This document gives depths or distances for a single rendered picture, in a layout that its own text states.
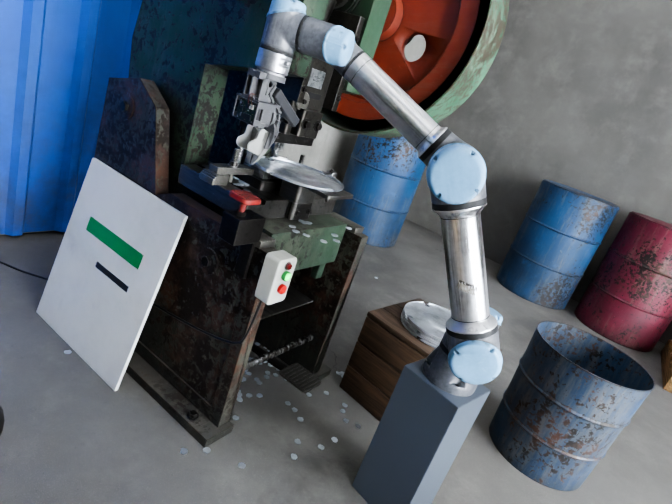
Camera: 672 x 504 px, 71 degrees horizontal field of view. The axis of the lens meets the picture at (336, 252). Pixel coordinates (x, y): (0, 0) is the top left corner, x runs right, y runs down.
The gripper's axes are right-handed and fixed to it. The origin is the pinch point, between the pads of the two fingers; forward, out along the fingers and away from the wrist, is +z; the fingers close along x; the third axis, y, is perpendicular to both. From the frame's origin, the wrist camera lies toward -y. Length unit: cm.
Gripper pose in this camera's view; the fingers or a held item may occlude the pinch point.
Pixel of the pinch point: (254, 159)
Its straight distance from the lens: 117.0
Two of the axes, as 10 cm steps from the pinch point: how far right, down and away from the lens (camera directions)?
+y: -5.5, 1.1, -8.3
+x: 7.7, 4.4, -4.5
